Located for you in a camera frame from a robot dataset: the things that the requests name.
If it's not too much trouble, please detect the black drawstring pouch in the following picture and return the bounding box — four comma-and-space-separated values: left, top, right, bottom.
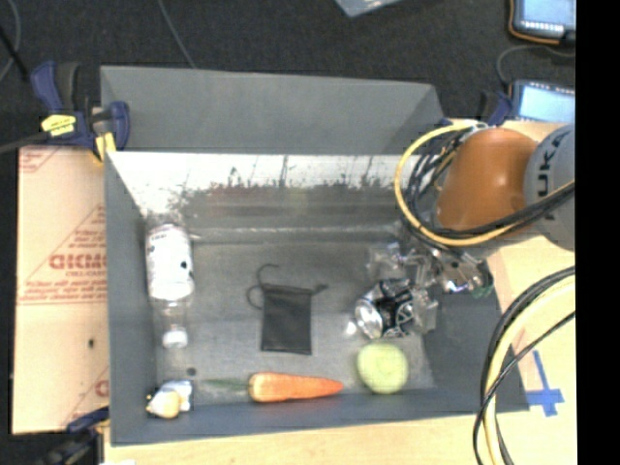
245, 263, 329, 357

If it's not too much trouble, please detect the brown cardboard board, red print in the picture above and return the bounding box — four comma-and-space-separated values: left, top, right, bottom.
11, 144, 111, 436

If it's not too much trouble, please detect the crushed silver and black can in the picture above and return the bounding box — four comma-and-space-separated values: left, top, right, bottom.
354, 280, 419, 341

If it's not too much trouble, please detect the grey metal bin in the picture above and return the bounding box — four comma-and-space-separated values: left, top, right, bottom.
99, 65, 530, 446

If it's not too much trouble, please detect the clear plastic bottle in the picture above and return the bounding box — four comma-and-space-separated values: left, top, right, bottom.
143, 221, 197, 350

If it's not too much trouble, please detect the green apple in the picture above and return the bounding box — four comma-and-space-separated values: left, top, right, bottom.
356, 342, 410, 395

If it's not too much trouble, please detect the orange toy carrot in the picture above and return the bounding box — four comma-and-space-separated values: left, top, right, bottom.
202, 371, 346, 404

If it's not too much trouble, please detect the pale yellow round toy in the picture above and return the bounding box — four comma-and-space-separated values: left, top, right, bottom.
145, 389, 183, 420

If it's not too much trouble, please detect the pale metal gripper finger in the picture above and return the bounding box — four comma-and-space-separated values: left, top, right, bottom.
366, 241, 428, 281
407, 278, 441, 334

